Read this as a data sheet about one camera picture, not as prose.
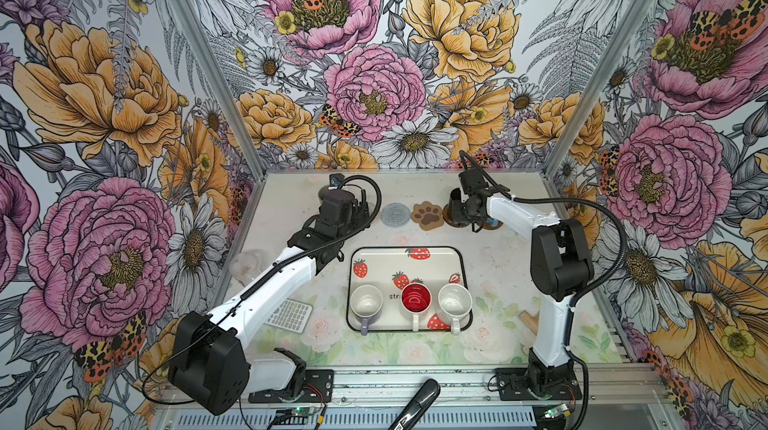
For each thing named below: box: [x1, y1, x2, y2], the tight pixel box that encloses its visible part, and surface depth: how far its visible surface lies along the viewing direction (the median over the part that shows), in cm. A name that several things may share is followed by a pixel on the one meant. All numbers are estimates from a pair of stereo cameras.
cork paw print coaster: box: [411, 201, 444, 231], surface depth 111 cm
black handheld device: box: [387, 378, 441, 430], surface depth 70 cm
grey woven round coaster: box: [380, 202, 411, 228], surface depth 111 cm
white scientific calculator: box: [264, 298, 313, 334], surface depth 86 cm
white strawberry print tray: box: [346, 246, 472, 331], surface depth 96 cm
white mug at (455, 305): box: [438, 283, 473, 335], surface depth 83 cm
